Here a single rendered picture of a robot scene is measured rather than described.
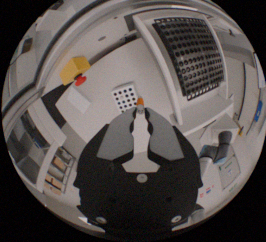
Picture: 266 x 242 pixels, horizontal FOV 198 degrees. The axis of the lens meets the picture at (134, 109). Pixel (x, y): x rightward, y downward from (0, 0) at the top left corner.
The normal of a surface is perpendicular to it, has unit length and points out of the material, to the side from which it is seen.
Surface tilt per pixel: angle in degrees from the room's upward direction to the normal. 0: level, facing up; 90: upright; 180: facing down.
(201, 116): 90
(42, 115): 90
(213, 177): 90
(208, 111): 90
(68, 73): 0
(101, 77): 0
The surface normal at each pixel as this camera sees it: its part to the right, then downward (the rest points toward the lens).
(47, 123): 0.89, -0.37
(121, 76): -0.04, 0.51
